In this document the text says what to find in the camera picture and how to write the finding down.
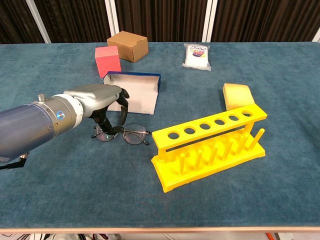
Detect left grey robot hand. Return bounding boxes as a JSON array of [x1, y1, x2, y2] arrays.
[[63, 84, 130, 136]]

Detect blue hinged glasses case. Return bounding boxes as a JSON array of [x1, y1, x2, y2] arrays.
[[102, 70, 162, 116]]

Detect black thin-frame eyeglasses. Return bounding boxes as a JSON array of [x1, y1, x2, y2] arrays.
[[90, 121, 151, 146]]

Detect pink foam cube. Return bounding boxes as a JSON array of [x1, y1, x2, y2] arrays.
[[94, 45, 123, 79]]

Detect brown cardboard box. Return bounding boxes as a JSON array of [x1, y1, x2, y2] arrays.
[[106, 30, 149, 63]]

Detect dark pleated curtain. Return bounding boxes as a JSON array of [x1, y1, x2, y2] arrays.
[[0, 0, 45, 45], [114, 0, 208, 43], [211, 0, 320, 43], [33, 0, 112, 44]]

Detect teal velvet table cloth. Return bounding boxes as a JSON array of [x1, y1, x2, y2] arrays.
[[0, 41, 320, 230]]

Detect white plastic tissue pack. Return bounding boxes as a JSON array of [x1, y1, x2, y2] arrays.
[[181, 42, 212, 72]]

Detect yellow test tube rack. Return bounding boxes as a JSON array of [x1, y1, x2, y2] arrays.
[[150, 102, 268, 194]]

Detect yellow sponge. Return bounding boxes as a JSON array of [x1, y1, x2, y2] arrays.
[[222, 82, 256, 112]]

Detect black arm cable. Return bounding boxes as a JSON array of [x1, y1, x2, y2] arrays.
[[0, 152, 30, 171]]

